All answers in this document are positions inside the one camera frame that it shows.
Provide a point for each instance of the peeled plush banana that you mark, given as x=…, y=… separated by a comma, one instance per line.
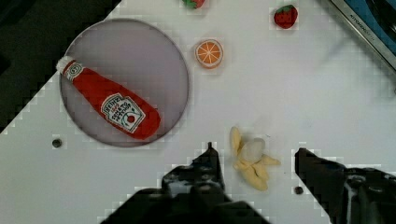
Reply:
x=250, y=160

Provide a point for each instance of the red plush ketchup bottle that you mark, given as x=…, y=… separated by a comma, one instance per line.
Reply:
x=123, y=109

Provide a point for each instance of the plush strawberry with green top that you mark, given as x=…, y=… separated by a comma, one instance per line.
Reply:
x=193, y=3

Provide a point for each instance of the plush orange slice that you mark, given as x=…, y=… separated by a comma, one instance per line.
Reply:
x=209, y=53

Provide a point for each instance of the grey round plate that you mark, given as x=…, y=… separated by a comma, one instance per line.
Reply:
x=143, y=59

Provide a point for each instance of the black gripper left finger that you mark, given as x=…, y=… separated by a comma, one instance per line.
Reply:
x=189, y=194

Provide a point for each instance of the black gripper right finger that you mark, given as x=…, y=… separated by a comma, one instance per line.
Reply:
x=348, y=195

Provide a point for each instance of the red plush strawberry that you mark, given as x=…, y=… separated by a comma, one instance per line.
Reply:
x=286, y=16

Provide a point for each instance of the silver black toaster oven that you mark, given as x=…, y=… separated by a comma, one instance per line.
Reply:
x=374, y=21

